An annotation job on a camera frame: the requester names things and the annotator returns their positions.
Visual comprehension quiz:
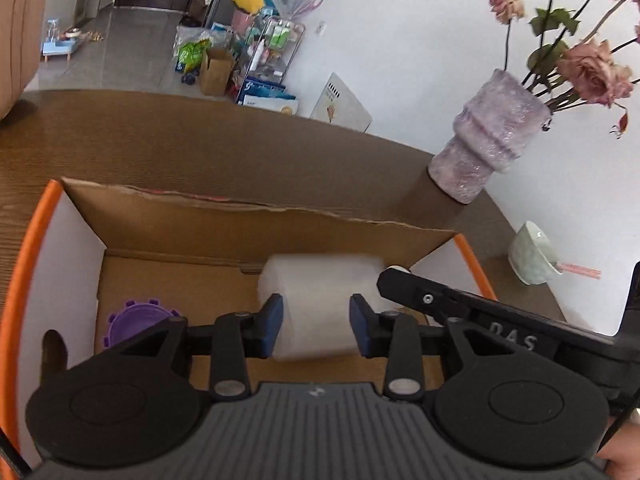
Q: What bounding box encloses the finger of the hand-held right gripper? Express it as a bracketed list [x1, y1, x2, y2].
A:
[376, 267, 494, 324]

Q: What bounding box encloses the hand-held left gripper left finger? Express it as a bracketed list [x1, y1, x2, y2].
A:
[107, 293, 286, 404]

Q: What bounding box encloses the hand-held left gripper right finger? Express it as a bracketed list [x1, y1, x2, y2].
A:
[349, 293, 502, 404]

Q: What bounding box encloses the orange-edged cardboard box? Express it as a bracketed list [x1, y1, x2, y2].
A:
[0, 177, 499, 480]

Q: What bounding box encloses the purple ridged cap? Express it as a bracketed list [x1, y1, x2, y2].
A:
[103, 299, 177, 353]

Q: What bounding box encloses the person's right hand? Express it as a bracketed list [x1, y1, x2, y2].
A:
[596, 406, 640, 480]

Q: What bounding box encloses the pale green bowl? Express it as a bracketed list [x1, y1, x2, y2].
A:
[507, 220, 564, 286]

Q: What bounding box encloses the lilac glittery vase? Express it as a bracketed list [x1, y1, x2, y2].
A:
[427, 68, 554, 205]

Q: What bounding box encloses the white flat carton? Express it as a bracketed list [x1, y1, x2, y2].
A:
[309, 72, 374, 135]

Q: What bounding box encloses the blue printed carton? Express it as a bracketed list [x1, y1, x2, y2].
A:
[236, 79, 300, 116]

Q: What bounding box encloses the brown cardboard floor box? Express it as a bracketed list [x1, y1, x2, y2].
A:
[199, 48, 236, 97]

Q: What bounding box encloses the dried pink rose bouquet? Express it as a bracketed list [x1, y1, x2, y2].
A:
[488, 0, 640, 139]

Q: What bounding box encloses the green plastic bag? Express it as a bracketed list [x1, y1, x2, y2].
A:
[174, 39, 214, 74]

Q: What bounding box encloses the blue pet feeder stand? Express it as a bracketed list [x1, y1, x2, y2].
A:
[42, 18, 85, 65]

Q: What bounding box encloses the wire storage rack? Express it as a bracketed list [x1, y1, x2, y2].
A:
[234, 15, 306, 92]

